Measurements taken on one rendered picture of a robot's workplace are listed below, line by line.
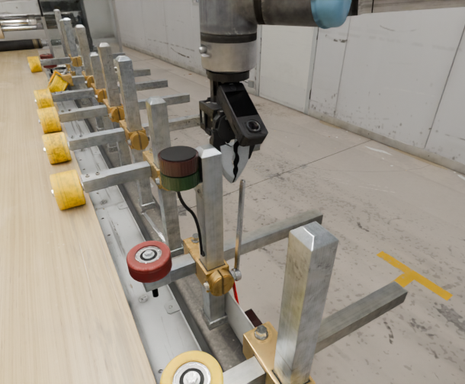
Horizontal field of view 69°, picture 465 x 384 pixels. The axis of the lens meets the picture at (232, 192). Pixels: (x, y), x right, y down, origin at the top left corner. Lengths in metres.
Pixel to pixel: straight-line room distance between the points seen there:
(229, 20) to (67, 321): 0.50
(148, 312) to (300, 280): 0.62
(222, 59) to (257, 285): 1.41
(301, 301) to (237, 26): 0.39
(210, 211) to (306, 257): 0.26
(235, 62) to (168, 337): 0.63
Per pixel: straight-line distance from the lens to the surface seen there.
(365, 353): 1.67
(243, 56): 0.56
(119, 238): 1.17
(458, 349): 1.86
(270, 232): 0.75
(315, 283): 0.37
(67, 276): 0.66
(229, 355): 0.74
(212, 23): 0.55
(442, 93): 3.26
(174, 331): 0.88
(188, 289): 0.85
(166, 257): 0.63
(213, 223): 0.59
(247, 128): 0.53
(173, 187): 0.51
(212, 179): 0.54
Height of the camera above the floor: 1.33
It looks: 32 degrees down
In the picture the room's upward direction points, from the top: straight up
